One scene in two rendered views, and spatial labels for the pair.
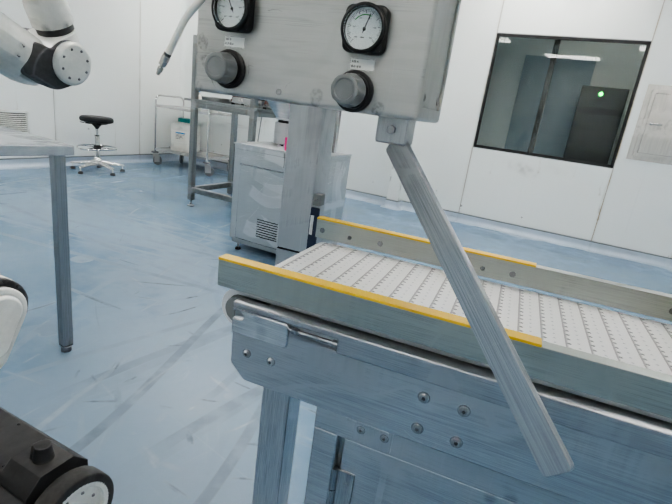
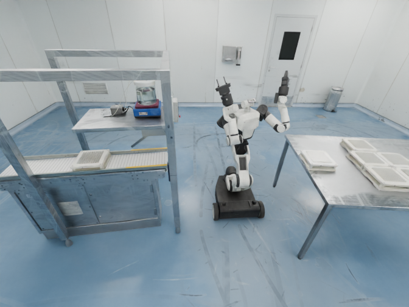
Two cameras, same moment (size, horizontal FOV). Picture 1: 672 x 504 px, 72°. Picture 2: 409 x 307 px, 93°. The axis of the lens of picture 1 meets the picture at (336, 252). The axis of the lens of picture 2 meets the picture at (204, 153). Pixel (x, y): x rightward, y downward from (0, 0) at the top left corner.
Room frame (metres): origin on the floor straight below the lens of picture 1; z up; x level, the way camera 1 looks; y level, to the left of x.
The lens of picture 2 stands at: (2.07, -0.34, 1.91)
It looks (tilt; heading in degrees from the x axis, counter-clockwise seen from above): 34 degrees down; 151
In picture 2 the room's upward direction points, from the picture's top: 2 degrees clockwise
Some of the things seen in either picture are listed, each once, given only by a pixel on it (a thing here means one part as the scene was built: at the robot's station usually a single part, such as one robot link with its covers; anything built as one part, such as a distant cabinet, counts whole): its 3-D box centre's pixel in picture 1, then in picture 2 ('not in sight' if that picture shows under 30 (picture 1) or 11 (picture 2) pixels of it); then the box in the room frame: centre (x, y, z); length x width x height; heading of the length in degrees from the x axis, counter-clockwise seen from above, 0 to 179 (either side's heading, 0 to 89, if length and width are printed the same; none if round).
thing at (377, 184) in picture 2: not in sight; (384, 179); (1.71, 1.64, 0.84); 0.24 x 0.24 x 0.02; 58
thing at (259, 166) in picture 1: (289, 201); not in sight; (3.31, 0.38, 0.38); 0.63 x 0.57 x 0.76; 65
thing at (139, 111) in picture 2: not in sight; (148, 107); (0.55, -0.01, 1.34); 0.21 x 0.20 x 0.09; 160
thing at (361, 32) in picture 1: (364, 29); not in sight; (0.40, 0.00, 1.13); 0.04 x 0.01 x 0.04; 70
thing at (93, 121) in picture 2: not in sight; (125, 119); (0.54, -0.20, 1.28); 0.62 x 0.38 x 0.04; 70
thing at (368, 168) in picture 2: not in sight; (387, 175); (1.71, 1.64, 0.88); 0.25 x 0.24 x 0.02; 148
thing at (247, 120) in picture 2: not in sight; (241, 122); (0.64, 0.88, 1.08); 0.34 x 0.30 x 0.36; 89
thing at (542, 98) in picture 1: (553, 99); not in sight; (5.04, -1.97, 1.43); 1.38 x 0.01 x 1.16; 65
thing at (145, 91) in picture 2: not in sight; (145, 90); (0.56, -0.01, 1.48); 0.15 x 0.15 x 0.19
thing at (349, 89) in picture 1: (350, 84); not in sight; (0.40, 0.01, 1.09); 0.03 x 0.03 x 0.04; 70
